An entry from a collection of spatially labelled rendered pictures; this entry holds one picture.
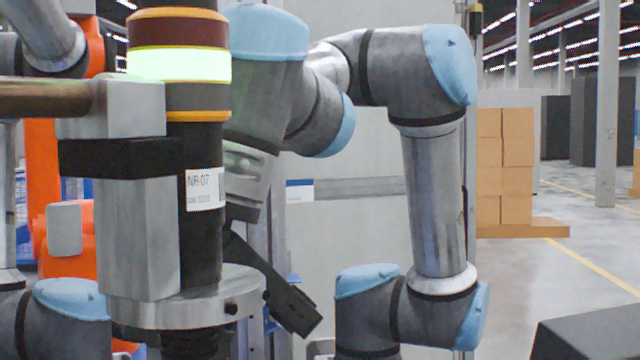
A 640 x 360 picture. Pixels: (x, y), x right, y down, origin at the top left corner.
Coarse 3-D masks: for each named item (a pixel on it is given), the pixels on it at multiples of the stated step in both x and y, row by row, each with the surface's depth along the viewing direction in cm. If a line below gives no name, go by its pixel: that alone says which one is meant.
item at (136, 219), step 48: (96, 96) 24; (144, 96) 25; (96, 144) 25; (144, 144) 25; (96, 192) 27; (144, 192) 26; (96, 240) 27; (144, 240) 26; (144, 288) 26; (192, 288) 28; (240, 288) 28
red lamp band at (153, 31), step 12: (132, 24) 27; (144, 24) 27; (156, 24) 27; (168, 24) 27; (180, 24) 27; (192, 24) 27; (204, 24) 27; (216, 24) 28; (228, 24) 29; (132, 36) 27; (144, 36) 27; (156, 36) 27; (168, 36) 27; (180, 36) 27; (192, 36) 27; (204, 36) 27; (216, 36) 28; (228, 36) 29; (132, 48) 28; (228, 48) 29
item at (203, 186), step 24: (192, 144) 28; (216, 144) 29; (192, 168) 28; (216, 168) 29; (192, 192) 28; (216, 192) 29; (192, 216) 28; (216, 216) 29; (192, 240) 28; (216, 240) 29; (192, 264) 28; (216, 264) 29; (168, 336) 29; (192, 336) 29; (216, 336) 30
